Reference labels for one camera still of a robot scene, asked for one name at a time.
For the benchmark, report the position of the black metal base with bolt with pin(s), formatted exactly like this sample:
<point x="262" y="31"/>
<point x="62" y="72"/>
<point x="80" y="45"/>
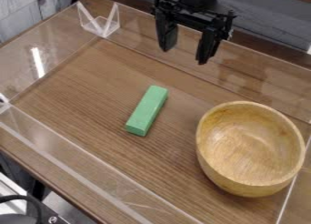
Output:
<point x="50" y="217"/>

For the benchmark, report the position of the clear acrylic tray wall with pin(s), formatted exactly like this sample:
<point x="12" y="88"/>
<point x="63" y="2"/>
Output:
<point x="71" y="86"/>

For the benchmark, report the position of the clear acrylic corner bracket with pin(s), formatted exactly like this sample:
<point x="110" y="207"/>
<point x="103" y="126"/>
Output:
<point x="102" y="26"/>

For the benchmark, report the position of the light brown wooden bowl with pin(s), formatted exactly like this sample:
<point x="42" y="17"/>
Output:
<point x="250" y="148"/>

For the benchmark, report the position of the green rectangular block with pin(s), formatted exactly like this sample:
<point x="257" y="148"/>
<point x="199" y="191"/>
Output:
<point x="146" y="111"/>

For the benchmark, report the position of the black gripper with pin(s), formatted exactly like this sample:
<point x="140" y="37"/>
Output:
<point x="195" y="14"/>

